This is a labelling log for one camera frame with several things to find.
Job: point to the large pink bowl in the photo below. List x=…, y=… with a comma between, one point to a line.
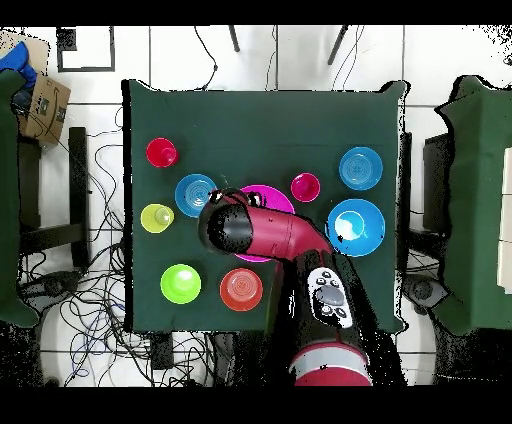
x=276, y=198

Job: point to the green bowl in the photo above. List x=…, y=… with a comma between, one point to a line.
x=180, y=283

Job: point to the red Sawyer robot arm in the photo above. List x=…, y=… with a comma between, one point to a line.
x=280, y=236

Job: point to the crimson cup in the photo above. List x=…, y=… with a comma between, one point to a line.
x=305, y=187

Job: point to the small blue bowl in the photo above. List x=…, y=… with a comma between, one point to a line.
x=192, y=192
x=360, y=168

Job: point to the orange bowl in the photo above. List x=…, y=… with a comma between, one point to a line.
x=241, y=289

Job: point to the dark green tablecloth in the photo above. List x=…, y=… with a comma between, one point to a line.
x=260, y=132

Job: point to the yellow cup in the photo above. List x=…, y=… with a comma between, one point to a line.
x=154, y=220

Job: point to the large blue bowl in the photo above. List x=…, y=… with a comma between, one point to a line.
x=355, y=240

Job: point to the red cup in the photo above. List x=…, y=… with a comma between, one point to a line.
x=160, y=154

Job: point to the black power strip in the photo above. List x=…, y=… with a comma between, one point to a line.
x=162, y=356

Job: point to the dark tripod leg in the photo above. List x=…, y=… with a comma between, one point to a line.
x=234, y=39
x=337, y=46

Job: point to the black monitor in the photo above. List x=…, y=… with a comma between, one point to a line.
x=436, y=180

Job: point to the dark grey stand base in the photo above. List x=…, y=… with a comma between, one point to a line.
x=424, y=290
x=52, y=286

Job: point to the green cloth on side table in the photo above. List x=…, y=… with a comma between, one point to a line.
x=8, y=200
x=476, y=200

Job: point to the cardboard box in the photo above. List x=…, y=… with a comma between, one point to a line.
x=46, y=108

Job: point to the white box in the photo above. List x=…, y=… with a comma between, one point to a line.
x=507, y=220

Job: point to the blue cloth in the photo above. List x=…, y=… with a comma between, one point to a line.
x=18, y=60

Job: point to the black chair frame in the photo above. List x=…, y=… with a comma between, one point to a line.
x=78, y=180

